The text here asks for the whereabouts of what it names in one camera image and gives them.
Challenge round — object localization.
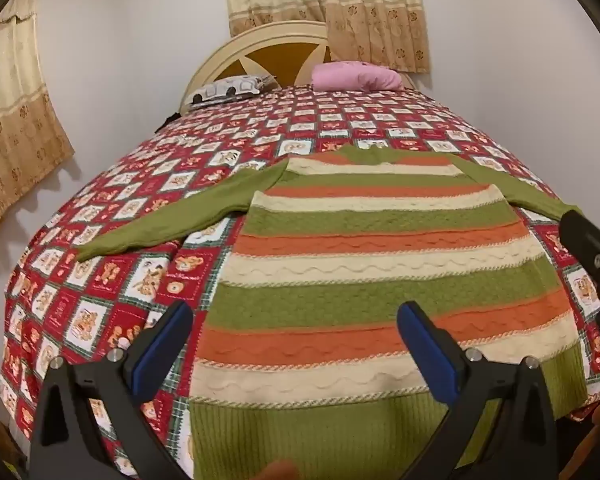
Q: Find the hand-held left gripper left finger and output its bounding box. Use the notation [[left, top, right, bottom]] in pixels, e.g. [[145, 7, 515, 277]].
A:
[[28, 301, 195, 480]]

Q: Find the white car print pillow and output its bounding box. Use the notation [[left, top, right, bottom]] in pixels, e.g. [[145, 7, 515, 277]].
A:
[[184, 74, 277, 110]]

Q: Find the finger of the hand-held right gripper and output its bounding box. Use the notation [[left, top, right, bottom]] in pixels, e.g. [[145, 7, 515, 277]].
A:
[[559, 209, 600, 288]]

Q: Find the red checked bear print bedspread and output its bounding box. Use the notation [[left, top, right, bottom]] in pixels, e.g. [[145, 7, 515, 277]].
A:
[[0, 85, 600, 480]]

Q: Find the pink pillow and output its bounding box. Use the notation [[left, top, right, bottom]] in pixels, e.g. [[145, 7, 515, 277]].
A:
[[311, 61, 405, 92]]

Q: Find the green orange cream striped sweater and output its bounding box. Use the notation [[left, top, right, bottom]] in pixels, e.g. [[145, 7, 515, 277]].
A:
[[77, 142, 588, 480]]

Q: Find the cream and brown wooden headboard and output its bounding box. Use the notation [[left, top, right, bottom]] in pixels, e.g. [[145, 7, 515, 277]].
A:
[[180, 20, 415, 113]]

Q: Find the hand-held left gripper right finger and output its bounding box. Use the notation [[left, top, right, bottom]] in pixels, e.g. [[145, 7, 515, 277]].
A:
[[396, 301, 561, 480]]

